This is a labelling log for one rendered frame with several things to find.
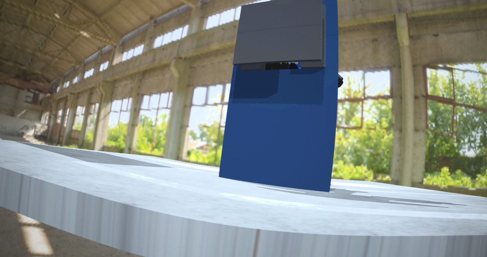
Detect blue flat panel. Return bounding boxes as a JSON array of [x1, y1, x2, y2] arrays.
[[219, 0, 339, 192]]

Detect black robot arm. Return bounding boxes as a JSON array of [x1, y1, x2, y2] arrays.
[[265, 63, 343, 88]]

